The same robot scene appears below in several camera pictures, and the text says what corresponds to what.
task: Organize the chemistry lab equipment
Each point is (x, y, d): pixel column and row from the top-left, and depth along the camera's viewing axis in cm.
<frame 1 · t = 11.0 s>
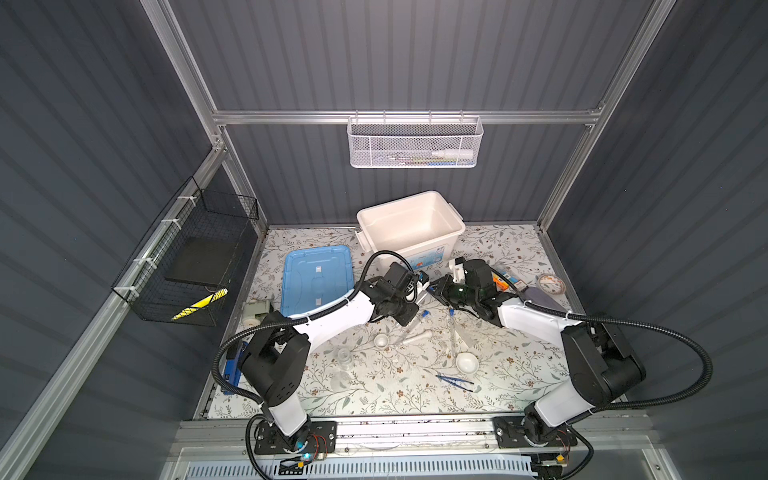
left hand: (412, 308, 87), fingers closed
right hand: (427, 289, 88), fingers closed
blue plastic box lid: (313, 277, 108), on the table
white plastic storage box: (422, 228, 111), point 8 cm above the table
blue capped test tube: (414, 326, 95), on the table
blue capped test tube 2: (451, 324, 96), on the table
small white porcelain dish: (381, 341, 91), on the table
blue tweezers: (456, 382, 84), on the table
glass beaker: (340, 381, 84), on the table
white pestle rod: (424, 335, 93), on the table
clear tape roll: (551, 284, 104), on the table
clear test tube rack: (468, 333, 94), on the table

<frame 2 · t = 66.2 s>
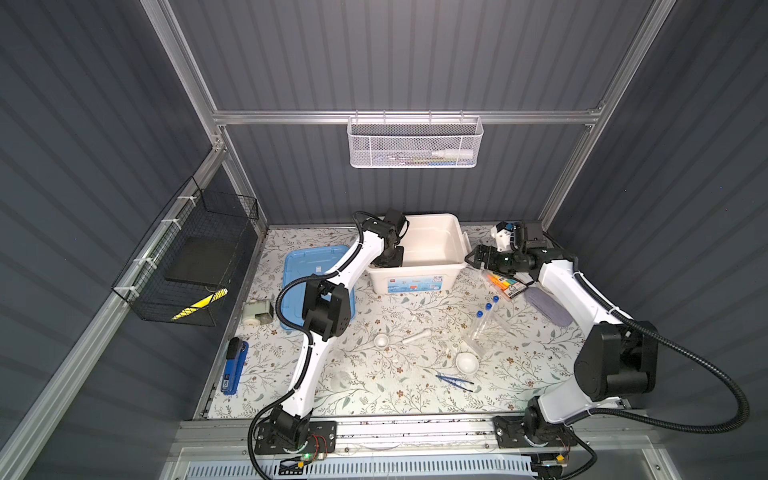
left hand: (392, 263, 99), fingers open
right hand: (481, 262, 87), fingers open
white plastic storage box: (435, 249, 112), point 3 cm above the table
blue capped test tube: (488, 309, 82), point 15 cm above the table
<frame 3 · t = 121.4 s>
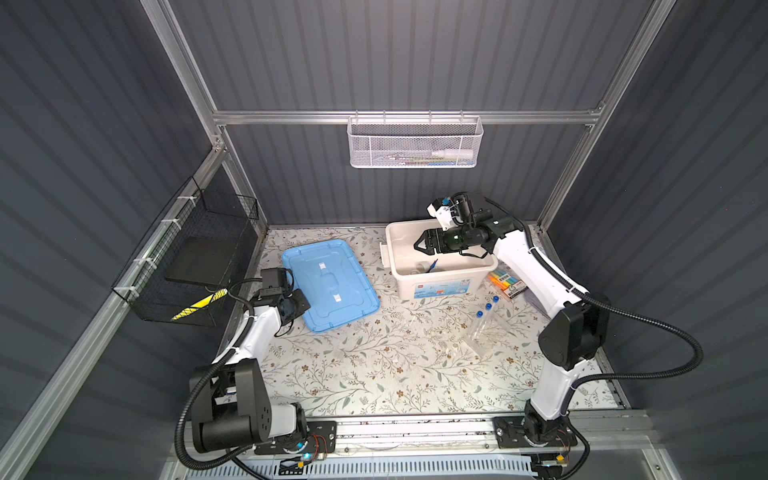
left hand: (298, 304, 89), fingers closed
right hand: (426, 246, 83), fingers open
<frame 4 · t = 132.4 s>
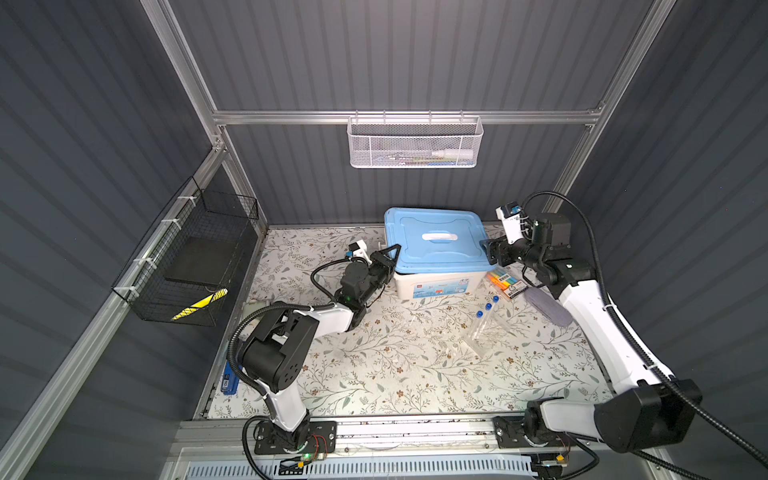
left hand: (401, 245, 83), fingers closed
right hand: (500, 237, 78), fingers open
blue plastic box lid: (437, 240, 91), point 21 cm above the table
